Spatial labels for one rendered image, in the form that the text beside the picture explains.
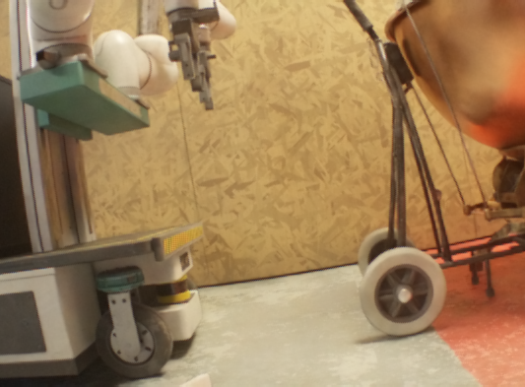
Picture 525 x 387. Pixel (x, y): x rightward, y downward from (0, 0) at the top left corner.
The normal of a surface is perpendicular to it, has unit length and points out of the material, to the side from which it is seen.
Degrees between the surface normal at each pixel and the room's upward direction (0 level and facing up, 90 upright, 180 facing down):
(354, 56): 90
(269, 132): 90
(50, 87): 90
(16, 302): 90
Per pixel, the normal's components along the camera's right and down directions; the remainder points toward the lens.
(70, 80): -0.04, -0.02
